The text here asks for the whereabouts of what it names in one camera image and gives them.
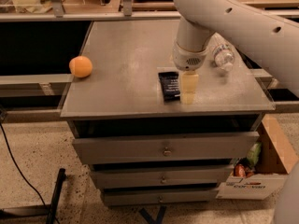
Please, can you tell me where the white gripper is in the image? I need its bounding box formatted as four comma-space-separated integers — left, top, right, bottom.
172, 41, 207, 105

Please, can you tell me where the dark blue rxbar wrapper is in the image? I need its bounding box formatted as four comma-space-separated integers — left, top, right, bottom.
158, 72, 180, 102

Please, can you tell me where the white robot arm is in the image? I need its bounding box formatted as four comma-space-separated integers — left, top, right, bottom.
174, 0, 299, 96

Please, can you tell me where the clear plastic water bottle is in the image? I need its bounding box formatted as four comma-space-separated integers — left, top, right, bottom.
210, 33, 235, 72

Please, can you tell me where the grey drawer cabinet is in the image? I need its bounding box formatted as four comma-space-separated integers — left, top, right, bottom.
62, 21, 272, 195

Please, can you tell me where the top grey drawer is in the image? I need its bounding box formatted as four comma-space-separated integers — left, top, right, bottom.
73, 132, 259, 164

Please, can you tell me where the grey drawer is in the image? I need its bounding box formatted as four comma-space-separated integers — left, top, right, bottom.
73, 132, 259, 164
91, 165, 233, 189
101, 189, 218, 206

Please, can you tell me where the middle grey drawer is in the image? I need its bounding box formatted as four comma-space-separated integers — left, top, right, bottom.
91, 165, 233, 189

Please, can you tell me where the green snack bag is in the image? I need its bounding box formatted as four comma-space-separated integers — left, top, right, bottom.
247, 142, 262, 167

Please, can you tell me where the red snack packet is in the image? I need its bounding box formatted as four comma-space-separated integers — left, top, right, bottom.
234, 164, 246, 177

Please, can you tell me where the orange ball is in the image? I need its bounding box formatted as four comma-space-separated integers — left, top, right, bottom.
69, 56, 93, 78

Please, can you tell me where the cardboard box with snacks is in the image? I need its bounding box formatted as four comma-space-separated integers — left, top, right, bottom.
217, 115, 298, 200

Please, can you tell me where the bottom grey drawer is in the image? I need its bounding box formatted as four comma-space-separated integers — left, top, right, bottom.
101, 189, 218, 206

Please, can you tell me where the black metal stand leg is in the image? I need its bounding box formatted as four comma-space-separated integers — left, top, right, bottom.
0, 168, 66, 224

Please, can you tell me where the black cable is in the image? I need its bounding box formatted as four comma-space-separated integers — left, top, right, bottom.
0, 121, 60, 224

